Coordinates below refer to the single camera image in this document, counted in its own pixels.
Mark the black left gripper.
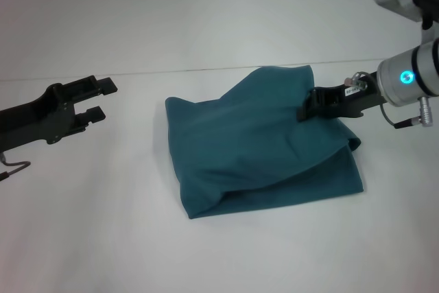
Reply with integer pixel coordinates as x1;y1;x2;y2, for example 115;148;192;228
0;74;119;152

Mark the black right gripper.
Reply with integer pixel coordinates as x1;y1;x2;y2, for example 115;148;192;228
296;71;388;123

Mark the teal t-shirt with FREE print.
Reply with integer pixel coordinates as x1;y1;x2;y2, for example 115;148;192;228
164;65;365;220

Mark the left gripper cable with plug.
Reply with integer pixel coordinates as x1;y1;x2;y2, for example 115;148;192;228
0;150;32;183

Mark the gripper cable with plug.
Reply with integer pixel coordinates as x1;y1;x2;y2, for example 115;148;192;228
344;71;434;130
0;150;32;183

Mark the right gripper cable with plug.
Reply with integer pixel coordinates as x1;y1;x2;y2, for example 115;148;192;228
344;71;434;130

